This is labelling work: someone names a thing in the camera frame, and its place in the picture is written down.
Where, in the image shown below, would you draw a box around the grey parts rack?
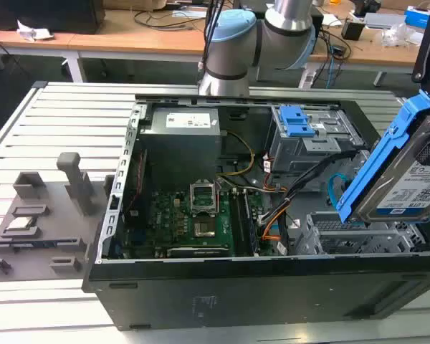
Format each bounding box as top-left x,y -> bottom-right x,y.
0,151 -> 115,277

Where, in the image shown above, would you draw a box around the blue plastic drive latch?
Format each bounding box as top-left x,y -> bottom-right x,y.
277,105 -> 315,138

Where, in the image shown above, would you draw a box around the black RAM stick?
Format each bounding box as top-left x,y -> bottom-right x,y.
0,239 -> 60,251

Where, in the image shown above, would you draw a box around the green motherboard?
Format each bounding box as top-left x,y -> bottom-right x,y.
123,178 -> 264,259

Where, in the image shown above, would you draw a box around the metal socket cover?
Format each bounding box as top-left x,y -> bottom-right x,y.
188,180 -> 220,216

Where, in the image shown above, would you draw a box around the grey metal disk bay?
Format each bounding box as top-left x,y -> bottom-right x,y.
295,211 -> 429,256

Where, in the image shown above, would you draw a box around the crumpled white paper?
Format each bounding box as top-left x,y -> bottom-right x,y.
16,19 -> 55,41

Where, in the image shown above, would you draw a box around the orange wire bundle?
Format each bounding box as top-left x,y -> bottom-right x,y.
260,210 -> 290,242

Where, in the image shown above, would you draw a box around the small black cube device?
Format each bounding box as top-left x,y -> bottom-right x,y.
340,19 -> 367,41

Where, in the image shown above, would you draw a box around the black open PC case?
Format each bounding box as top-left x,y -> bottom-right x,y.
81,92 -> 430,333

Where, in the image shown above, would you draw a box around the grey power supply unit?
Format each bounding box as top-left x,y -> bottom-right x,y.
138,107 -> 222,182

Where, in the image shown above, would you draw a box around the blue cardboard box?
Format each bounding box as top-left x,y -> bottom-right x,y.
403,8 -> 430,27

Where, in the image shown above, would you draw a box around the yellow power wires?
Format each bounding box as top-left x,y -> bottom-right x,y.
216,130 -> 258,177

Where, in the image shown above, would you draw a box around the wooden desk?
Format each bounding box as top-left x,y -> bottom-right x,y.
0,6 -> 430,65

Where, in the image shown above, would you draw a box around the silver CPU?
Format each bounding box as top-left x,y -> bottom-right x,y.
6,216 -> 37,231

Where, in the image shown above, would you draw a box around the blue disk wire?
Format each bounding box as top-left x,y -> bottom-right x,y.
327,173 -> 349,206

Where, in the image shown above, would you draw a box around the black box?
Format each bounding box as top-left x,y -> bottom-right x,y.
0,0 -> 105,35

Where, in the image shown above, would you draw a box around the clear plastic bags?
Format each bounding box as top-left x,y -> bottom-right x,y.
381,22 -> 421,47

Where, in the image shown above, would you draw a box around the black sleeved disk wire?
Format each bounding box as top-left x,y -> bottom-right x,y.
259,149 -> 358,230

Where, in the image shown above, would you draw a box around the CPU socket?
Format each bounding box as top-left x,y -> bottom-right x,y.
192,219 -> 217,239

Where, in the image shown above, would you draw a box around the black RAM slots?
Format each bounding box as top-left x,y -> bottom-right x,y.
231,188 -> 261,256

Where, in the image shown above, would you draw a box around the grey metal drive cage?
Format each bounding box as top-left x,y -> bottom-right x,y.
267,105 -> 365,173

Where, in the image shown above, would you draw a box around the hard disk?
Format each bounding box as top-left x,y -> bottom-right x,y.
335,89 -> 430,227

